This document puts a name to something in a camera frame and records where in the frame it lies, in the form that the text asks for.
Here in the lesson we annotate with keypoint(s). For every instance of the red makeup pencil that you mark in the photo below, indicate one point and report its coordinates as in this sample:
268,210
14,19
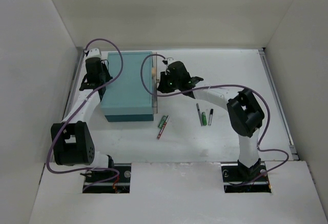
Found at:
163,125

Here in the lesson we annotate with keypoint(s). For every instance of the green tube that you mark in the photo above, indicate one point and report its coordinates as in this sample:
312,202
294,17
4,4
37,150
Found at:
162,121
204,118

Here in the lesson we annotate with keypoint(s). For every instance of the black silver mascara pen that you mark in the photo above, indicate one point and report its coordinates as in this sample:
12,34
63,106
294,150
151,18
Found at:
210,117

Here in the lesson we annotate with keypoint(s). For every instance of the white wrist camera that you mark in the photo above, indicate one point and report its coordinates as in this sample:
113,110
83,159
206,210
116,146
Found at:
95,52
167,60

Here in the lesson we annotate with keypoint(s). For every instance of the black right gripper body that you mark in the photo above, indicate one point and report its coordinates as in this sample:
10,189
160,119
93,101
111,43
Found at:
169,85

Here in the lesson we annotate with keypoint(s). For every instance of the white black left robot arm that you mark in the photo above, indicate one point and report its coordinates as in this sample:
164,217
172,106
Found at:
72,143

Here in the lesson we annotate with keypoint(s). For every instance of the teal makeup box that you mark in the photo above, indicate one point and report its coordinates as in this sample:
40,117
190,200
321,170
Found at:
126,99

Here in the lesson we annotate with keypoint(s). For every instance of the clear acrylic drawer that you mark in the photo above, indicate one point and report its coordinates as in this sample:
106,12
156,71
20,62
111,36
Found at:
154,86

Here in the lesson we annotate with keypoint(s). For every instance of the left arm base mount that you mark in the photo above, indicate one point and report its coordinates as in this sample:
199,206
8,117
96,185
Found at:
108,182

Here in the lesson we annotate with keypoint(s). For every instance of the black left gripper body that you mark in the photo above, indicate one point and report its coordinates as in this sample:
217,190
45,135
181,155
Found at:
95,84

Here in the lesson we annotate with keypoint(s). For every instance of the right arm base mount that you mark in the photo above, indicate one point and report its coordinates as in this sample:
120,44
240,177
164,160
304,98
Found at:
234,182

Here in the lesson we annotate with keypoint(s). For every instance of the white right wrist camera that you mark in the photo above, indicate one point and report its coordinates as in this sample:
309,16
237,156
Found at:
167,60

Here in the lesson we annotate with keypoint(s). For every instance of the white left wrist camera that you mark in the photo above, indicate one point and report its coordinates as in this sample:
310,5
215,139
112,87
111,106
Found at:
95,52

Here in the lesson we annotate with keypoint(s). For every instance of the grey eyeliner pencil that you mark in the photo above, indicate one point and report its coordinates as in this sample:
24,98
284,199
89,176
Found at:
199,114

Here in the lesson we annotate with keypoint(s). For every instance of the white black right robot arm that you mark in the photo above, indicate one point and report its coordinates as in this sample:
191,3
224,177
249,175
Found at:
245,113

